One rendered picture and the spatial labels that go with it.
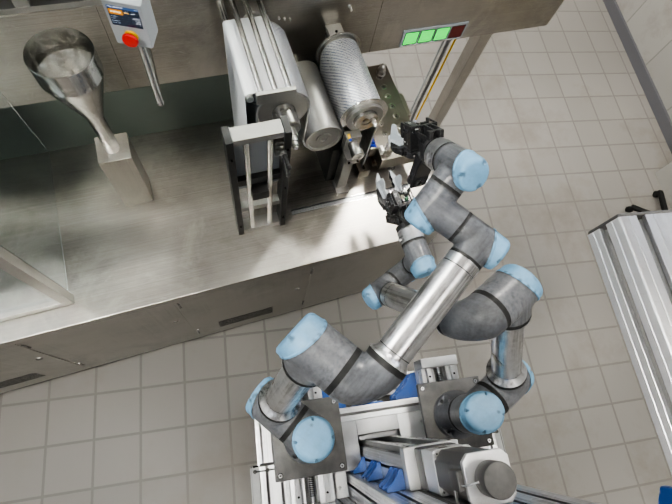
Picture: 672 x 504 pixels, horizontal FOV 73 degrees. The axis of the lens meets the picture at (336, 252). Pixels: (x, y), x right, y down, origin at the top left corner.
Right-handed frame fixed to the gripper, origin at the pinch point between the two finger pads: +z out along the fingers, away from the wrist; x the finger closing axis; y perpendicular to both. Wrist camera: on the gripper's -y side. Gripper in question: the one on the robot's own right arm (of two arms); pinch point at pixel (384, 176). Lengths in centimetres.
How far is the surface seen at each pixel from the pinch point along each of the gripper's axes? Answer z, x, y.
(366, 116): 11.1, 6.4, 18.8
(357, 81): 20.8, 6.5, 22.4
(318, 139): 12.8, 19.6, 9.1
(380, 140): 17.0, -6.3, -5.9
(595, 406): -106, -112, -109
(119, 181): 19, 80, -3
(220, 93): 46, 43, -4
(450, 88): 63, -71, -47
